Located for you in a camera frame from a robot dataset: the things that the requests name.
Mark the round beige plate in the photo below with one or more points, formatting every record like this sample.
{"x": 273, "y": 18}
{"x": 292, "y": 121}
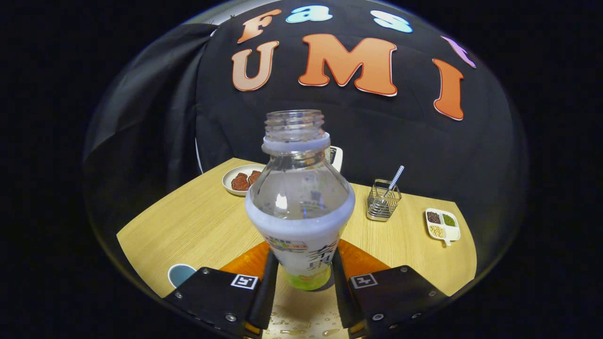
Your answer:
{"x": 228, "y": 184}

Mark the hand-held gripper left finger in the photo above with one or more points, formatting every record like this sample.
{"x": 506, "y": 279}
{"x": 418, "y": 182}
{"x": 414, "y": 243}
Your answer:
{"x": 264, "y": 301}

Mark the wooden table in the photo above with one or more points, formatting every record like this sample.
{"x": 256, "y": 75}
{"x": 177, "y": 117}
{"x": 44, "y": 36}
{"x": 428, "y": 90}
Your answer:
{"x": 198, "y": 221}

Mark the clear juice bottle white label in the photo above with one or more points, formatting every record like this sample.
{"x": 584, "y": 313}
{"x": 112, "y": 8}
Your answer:
{"x": 301, "y": 226}

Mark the white divided bean dish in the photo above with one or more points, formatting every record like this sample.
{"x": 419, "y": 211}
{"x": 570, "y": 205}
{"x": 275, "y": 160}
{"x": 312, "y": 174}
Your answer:
{"x": 453, "y": 231}

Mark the red meat piece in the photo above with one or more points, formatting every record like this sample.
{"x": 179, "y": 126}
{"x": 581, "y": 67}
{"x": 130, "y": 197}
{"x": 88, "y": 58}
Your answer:
{"x": 240, "y": 182}
{"x": 254, "y": 177}

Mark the striped drinking straw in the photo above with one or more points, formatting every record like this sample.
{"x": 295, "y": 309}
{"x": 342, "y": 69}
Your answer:
{"x": 395, "y": 178}

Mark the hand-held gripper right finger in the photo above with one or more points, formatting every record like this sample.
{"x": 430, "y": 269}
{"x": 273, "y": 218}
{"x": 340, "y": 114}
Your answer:
{"x": 343, "y": 296}

